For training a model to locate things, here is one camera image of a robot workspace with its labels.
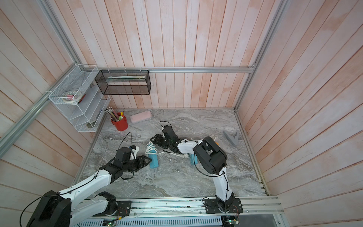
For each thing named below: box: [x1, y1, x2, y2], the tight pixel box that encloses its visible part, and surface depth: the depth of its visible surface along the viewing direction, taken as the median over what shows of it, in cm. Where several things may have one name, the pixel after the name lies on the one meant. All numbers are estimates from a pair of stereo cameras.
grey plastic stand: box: [222, 129, 240, 146], surface depth 102 cm
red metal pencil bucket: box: [110, 114, 129, 132], surface depth 108 cm
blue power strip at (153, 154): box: [146, 143, 159, 169], surface depth 90 cm
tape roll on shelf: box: [62, 90, 81, 103], surface depth 75 cm
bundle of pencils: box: [103, 106, 125, 122], surface depth 100 cm
